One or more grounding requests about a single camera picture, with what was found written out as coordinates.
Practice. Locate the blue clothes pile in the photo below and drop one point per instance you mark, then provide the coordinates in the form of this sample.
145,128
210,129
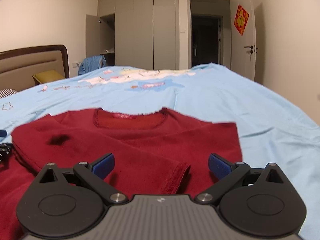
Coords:
90,64

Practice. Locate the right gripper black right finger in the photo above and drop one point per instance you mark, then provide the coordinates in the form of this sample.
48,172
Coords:
229,175

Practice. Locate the red fu door decoration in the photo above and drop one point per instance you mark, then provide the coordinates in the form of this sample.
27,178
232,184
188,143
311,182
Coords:
241,19

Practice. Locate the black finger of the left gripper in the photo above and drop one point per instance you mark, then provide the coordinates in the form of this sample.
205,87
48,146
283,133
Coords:
5,148

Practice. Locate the olive green pillow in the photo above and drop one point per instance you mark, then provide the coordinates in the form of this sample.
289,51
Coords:
47,76

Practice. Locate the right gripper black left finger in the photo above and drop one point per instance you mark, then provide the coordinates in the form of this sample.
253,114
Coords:
92,175

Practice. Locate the black door handle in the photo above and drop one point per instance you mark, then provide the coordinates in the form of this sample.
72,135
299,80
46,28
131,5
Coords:
252,49

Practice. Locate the light blue printed bed sheet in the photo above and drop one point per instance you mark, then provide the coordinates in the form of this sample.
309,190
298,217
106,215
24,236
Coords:
270,128

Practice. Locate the white bedroom door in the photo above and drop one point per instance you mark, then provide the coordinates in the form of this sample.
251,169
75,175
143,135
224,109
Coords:
242,62

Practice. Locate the grey built-in wardrobe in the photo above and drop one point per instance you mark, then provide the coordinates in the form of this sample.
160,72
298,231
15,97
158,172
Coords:
136,33

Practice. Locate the dark red knit shirt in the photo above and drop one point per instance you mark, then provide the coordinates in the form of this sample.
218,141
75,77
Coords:
159,153

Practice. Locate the brown padded bed headboard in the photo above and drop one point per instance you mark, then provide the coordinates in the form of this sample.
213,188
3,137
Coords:
18,66

